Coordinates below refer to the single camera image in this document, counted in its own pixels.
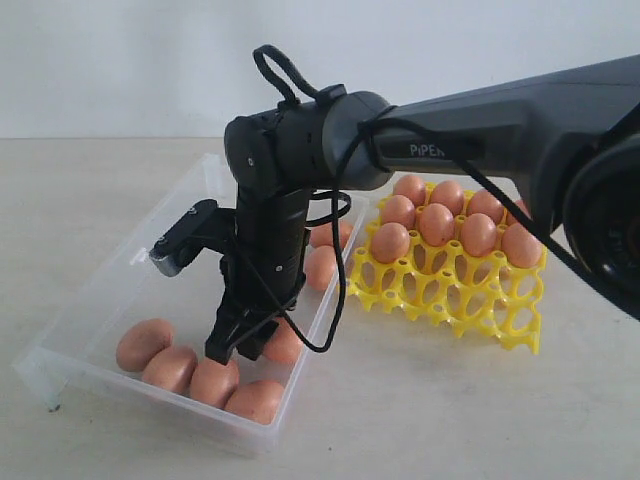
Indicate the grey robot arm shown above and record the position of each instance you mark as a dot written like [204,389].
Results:
[569,140]

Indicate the yellow plastic egg tray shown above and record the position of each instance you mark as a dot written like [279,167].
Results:
[446,285]

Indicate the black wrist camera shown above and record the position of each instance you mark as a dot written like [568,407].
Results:
[205,225]

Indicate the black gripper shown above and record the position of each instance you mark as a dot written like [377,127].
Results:
[261,267]

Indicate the clear plastic container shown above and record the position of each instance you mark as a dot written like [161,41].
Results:
[77,349]

